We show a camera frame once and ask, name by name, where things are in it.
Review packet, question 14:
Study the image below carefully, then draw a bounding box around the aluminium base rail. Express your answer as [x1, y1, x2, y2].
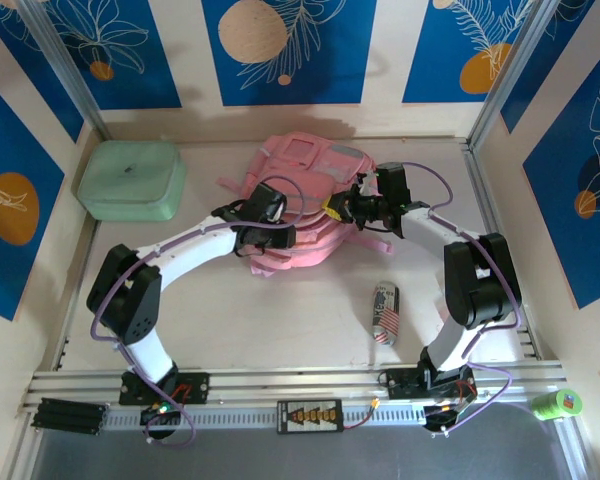
[22, 360, 567, 407]

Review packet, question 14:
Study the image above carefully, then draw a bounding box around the green thread spool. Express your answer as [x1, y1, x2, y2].
[532, 388, 583, 422]

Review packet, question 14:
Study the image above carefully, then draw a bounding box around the red wire orange connector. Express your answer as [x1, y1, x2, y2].
[342, 397, 382, 431]

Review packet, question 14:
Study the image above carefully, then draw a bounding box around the black power distribution board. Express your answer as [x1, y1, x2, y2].
[276, 399, 345, 435]

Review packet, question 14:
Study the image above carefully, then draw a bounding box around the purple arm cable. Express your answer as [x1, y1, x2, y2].
[404, 162, 524, 439]
[89, 175, 309, 448]

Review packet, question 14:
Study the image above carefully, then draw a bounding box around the black bar bundle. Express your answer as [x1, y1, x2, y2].
[31, 397, 110, 437]

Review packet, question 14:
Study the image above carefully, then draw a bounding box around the blue poster leaves dark circle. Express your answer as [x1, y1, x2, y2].
[522, 47, 600, 311]

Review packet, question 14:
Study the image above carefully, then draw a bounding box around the flag print drink can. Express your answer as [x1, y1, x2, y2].
[371, 280, 401, 346]

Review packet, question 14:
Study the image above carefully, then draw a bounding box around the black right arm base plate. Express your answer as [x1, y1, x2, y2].
[385, 367, 477, 401]

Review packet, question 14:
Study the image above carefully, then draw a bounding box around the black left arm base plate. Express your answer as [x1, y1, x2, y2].
[118, 370, 211, 406]

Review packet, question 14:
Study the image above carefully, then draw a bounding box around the grey slotted cable duct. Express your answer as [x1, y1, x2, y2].
[102, 403, 429, 432]

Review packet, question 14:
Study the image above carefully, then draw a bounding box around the aluminium frame post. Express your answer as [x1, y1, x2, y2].
[467, 0, 564, 151]
[17, 0, 112, 143]

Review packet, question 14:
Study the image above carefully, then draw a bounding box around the pink school backpack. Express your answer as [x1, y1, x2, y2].
[215, 130, 395, 279]

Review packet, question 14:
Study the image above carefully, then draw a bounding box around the blue poster white flower outline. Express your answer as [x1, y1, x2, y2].
[42, 0, 183, 111]

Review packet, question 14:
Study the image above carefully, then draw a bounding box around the mint green storage case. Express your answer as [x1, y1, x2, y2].
[77, 139, 187, 223]

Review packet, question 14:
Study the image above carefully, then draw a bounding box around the blue poster large peach circle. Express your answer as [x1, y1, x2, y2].
[201, 0, 378, 107]

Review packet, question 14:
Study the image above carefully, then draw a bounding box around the aluminium side rail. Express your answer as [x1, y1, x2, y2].
[460, 139, 545, 362]
[53, 217, 102, 372]

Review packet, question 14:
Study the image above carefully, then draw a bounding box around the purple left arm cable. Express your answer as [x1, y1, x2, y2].
[89, 175, 309, 448]

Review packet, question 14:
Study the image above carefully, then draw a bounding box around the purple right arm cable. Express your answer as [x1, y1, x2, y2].
[404, 162, 524, 439]

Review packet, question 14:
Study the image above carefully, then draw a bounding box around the blue poster orange oval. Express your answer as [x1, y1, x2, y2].
[0, 69, 66, 322]

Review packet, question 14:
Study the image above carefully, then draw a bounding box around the blue floral wall poster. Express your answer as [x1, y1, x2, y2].
[0, 0, 85, 145]
[499, 0, 596, 135]

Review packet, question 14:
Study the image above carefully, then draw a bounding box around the blue poster fern orange circle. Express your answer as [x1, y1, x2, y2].
[401, 0, 536, 105]

